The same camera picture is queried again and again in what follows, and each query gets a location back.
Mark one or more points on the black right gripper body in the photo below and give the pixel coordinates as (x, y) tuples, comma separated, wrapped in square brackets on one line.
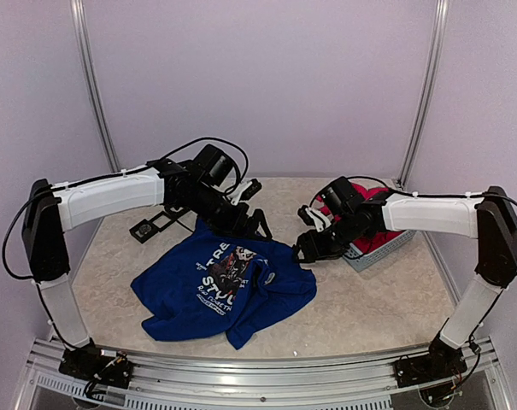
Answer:
[(331, 247)]

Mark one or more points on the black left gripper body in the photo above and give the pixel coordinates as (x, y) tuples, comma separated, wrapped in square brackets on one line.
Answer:
[(231, 225)]

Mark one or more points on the blue printed t-shirt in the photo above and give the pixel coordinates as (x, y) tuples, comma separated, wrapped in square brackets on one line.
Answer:
[(208, 285)]

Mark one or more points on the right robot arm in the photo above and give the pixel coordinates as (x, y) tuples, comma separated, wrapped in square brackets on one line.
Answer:
[(488, 217)]

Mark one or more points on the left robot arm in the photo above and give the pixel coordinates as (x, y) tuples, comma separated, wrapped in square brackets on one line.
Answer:
[(210, 185)]

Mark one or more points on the red garment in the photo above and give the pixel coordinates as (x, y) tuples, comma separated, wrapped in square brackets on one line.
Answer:
[(352, 209)]

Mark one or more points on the light blue perforated basket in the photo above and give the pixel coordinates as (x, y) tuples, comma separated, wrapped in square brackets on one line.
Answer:
[(365, 252)]

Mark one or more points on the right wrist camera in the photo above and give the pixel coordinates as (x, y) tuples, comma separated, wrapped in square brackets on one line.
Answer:
[(313, 217)]

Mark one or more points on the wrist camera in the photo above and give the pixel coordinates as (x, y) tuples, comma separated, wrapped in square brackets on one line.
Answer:
[(313, 217), (244, 191)]

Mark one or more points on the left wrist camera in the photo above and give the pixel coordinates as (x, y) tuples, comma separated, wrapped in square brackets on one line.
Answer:
[(244, 191)]

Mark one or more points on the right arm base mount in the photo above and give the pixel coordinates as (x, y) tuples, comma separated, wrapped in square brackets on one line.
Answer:
[(440, 361)]

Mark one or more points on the aluminium front rail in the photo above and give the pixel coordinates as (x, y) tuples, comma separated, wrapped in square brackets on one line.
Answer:
[(174, 381)]

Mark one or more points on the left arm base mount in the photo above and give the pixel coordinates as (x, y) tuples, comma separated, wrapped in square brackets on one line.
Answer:
[(92, 364)]

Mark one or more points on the right aluminium corner post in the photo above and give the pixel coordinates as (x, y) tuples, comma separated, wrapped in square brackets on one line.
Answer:
[(426, 91)]

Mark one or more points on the aluminium corner post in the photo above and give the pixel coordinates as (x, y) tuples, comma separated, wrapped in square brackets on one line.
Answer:
[(426, 91), (77, 8)]

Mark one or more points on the left aluminium corner post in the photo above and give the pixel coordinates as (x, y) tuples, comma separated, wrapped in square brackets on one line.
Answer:
[(77, 8)]

